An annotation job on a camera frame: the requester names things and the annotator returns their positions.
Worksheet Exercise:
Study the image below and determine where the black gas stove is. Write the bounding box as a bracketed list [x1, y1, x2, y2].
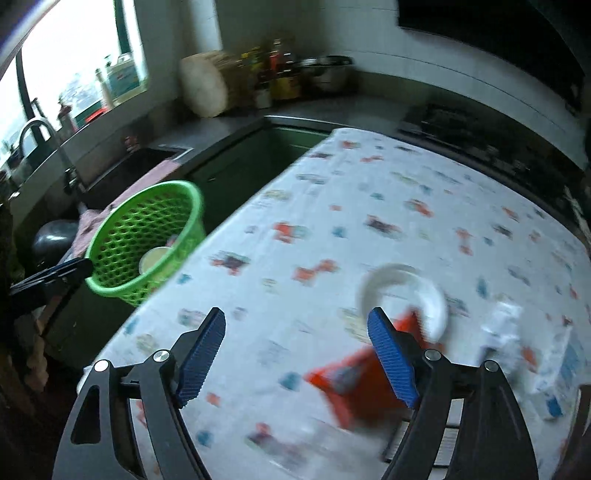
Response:
[397, 102, 578, 185]

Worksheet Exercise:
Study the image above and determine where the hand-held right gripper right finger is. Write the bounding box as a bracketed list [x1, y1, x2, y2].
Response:
[367, 306, 540, 480]

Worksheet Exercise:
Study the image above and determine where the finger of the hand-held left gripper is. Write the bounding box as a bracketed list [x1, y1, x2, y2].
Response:
[9, 257, 93, 296]

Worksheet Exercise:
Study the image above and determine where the steel kitchen sink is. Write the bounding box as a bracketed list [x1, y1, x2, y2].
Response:
[81, 147, 192, 208]

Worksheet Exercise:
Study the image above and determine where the amber oil bottle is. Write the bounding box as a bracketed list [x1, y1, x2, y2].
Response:
[270, 39, 301, 100]

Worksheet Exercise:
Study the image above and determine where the dark sauce bottle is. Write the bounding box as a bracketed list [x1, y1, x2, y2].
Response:
[252, 48, 273, 93]

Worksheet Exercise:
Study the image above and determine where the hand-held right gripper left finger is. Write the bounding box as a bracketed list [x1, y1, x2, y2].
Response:
[52, 307, 227, 480]

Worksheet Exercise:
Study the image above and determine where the black range hood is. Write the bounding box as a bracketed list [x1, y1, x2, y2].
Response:
[397, 0, 585, 112]

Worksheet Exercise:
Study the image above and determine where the green plastic basket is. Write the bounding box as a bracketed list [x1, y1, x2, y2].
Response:
[86, 181, 207, 308]

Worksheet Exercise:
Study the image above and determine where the white detergent jug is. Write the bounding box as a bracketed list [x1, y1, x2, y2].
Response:
[107, 53, 141, 104]

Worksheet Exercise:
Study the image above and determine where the metal kitchen faucet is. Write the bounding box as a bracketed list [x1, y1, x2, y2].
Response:
[18, 117, 86, 195]

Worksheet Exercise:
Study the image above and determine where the pink towel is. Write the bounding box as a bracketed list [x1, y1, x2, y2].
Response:
[74, 159, 185, 259]

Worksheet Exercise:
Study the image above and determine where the round wooden chopping block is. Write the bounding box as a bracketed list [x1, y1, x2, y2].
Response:
[180, 52, 236, 118]

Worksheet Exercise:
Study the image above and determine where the white dish soap bottle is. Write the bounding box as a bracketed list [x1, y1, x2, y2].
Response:
[95, 69, 114, 109]

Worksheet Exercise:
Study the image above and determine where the white printed blanket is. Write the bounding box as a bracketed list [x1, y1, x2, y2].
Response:
[76, 127, 591, 480]

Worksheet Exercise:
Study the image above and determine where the orange snack packet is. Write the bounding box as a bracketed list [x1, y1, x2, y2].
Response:
[305, 344, 416, 428]

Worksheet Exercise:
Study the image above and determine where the person's left hand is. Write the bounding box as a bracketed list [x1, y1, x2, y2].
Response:
[25, 318, 51, 391]

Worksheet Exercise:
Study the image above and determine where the blue and white milk carton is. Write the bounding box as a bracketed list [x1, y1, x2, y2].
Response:
[522, 318, 585, 421]

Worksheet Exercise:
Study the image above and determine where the black wok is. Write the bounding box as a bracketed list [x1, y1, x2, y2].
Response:
[31, 220, 80, 273]

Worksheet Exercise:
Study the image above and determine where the metal cooking pot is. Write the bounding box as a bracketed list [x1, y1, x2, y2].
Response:
[300, 55, 354, 95]

